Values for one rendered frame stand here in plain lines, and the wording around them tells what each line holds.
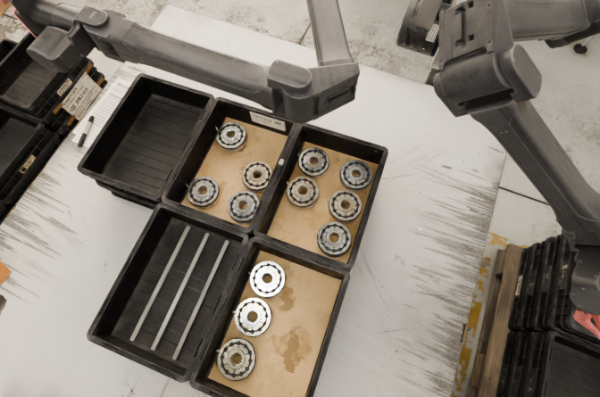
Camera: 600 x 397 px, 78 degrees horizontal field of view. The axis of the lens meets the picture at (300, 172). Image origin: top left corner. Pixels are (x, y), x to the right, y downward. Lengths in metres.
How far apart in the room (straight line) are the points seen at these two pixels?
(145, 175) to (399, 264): 0.90
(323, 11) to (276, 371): 0.90
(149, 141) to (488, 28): 1.15
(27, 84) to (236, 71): 1.78
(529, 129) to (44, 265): 1.46
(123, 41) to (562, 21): 0.72
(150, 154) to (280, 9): 1.80
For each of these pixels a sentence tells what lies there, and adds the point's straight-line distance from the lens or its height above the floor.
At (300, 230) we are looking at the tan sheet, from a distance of 1.18.
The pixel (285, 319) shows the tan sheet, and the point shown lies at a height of 0.83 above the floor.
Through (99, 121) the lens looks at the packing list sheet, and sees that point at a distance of 1.71.
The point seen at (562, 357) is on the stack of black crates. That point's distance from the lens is 1.85.
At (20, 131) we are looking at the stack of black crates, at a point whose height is 0.38.
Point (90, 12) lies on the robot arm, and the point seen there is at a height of 1.49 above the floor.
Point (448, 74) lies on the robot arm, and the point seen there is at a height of 1.57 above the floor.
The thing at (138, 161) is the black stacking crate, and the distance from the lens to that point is 1.39.
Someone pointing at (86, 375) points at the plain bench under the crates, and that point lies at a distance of 1.45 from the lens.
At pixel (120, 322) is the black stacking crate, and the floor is 0.83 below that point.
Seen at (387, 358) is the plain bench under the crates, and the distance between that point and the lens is 1.29.
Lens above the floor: 1.97
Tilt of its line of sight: 66 degrees down
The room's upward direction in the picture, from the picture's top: 4 degrees counter-clockwise
